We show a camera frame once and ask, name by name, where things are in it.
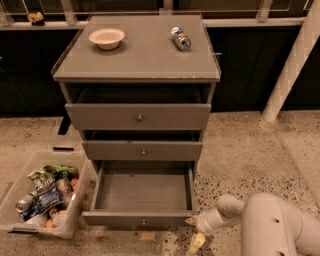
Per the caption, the grey drawer cabinet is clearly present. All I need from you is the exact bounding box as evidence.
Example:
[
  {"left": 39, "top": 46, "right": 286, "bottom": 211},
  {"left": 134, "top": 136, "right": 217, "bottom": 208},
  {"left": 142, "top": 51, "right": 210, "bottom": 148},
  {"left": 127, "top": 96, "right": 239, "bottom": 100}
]
[{"left": 51, "top": 13, "right": 222, "bottom": 174}]

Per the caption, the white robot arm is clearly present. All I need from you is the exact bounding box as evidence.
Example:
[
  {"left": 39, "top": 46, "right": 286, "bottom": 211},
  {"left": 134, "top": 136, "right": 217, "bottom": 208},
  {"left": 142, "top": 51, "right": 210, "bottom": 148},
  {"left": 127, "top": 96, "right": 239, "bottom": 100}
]
[{"left": 186, "top": 193, "right": 320, "bottom": 256}]

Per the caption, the metal railing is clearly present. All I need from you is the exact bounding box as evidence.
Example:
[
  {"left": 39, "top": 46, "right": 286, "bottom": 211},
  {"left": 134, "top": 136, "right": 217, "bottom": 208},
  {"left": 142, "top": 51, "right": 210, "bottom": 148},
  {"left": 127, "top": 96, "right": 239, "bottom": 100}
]
[{"left": 0, "top": 0, "right": 313, "bottom": 30}]

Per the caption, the green snack bag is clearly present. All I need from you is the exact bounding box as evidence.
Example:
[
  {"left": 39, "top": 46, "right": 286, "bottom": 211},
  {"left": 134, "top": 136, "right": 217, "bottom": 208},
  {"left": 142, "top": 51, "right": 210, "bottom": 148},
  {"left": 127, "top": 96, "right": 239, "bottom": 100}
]
[{"left": 44, "top": 164, "right": 79, "bottom": 180}]

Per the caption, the grey drawer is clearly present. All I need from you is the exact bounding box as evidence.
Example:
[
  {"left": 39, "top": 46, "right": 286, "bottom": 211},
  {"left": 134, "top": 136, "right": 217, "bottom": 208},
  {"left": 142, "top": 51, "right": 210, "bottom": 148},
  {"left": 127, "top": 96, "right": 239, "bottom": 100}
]
[
  {"left": 64, "top": 83, "right": 213, "bottom": 131},
  {"left": 83, "top": 130, "right": 203, "bottom": 161},
  {"left": 82, "top": 161, "right": 195, "bottom": 228}
]

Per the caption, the small yellow toy figure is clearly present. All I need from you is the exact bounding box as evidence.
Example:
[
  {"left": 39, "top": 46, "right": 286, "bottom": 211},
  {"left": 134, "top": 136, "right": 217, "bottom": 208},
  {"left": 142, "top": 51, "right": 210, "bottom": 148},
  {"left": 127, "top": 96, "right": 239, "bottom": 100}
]
[{"left": 27, "top": 12, "right": 45, "bottom": 26}]

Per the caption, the grey middle drawer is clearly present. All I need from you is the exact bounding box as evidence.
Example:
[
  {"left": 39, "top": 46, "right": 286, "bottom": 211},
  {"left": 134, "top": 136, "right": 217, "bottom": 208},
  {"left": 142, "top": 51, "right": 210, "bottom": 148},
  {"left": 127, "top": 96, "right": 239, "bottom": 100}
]
[{"left": 83, "top": 130, "right": 203, "bottom": 161}]

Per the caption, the grey top drawer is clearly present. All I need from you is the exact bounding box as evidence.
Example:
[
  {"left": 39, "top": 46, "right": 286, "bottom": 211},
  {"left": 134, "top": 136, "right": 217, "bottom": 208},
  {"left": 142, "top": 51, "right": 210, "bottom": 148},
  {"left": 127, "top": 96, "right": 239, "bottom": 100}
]
[{"left": 64, "top": 83, "right": 213, "bottom": 131}]

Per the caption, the orange fruit in bin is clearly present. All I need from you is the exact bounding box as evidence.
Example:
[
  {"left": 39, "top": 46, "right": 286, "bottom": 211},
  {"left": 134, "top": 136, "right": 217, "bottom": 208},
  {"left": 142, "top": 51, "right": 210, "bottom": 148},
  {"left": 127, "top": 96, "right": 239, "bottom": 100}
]
[{"left": 45, "top": 218, "right": 54, "bottom": 228}]

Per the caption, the crushed silver soda can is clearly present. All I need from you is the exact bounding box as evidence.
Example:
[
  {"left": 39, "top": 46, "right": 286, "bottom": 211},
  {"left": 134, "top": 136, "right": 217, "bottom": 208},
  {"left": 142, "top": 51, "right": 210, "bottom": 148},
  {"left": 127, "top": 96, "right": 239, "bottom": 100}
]
[{"left": 171, "top": 26, "right": 191, "bottom": 51}]

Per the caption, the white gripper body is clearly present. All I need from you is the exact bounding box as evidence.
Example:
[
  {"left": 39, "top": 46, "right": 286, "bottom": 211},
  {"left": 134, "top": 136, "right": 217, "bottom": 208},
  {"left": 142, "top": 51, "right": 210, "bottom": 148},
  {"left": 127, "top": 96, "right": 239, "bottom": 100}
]
[{"left": 195, "top": 207, "right": 241, "bottom": 236}]

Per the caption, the silver can in bin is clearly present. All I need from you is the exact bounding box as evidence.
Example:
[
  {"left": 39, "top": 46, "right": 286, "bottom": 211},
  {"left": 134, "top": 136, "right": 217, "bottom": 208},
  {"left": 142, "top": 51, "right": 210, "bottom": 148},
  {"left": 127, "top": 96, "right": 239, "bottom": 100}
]
[{"left": 16, "top": 191, "right": 37, "bottom": 212}]

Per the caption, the grey bottom drawer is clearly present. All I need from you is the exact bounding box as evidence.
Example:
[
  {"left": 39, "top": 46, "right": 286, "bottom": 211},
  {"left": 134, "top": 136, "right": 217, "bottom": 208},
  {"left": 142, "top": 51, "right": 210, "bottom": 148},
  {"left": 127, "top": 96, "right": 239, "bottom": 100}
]
[{"left": 82, "top": 161, "right": 195, "bottom": 228}]

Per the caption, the white diagonal pillar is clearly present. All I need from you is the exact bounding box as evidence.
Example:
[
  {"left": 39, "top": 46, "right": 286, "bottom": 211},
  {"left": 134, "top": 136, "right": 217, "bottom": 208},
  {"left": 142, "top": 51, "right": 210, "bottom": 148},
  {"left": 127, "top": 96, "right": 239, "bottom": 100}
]
[{"left": 262, "top": 0, "right": 320, "bottom": 122}]

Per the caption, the clear plastic bin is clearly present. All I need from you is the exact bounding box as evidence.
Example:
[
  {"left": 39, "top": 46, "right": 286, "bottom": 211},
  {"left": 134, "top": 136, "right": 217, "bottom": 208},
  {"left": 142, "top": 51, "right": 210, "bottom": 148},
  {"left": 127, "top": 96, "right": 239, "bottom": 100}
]
[{"left": 0, "top": 151, "right": 89, "bottom": 239}]

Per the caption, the beige bowl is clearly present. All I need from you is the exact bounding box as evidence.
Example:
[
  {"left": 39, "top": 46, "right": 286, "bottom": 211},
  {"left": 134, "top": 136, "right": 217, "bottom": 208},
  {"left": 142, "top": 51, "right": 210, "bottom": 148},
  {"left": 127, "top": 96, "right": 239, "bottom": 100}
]
[{"left": 89, "top": 28, "right": 125, "bottom": 50}]

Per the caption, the blue white chip bag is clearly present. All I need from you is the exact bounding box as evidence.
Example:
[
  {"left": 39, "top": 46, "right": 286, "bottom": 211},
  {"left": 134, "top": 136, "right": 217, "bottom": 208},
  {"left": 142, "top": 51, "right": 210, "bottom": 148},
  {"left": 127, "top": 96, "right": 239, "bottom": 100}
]
[{"left": 28, "top": 169, "right": 61, "bottom": 213}]

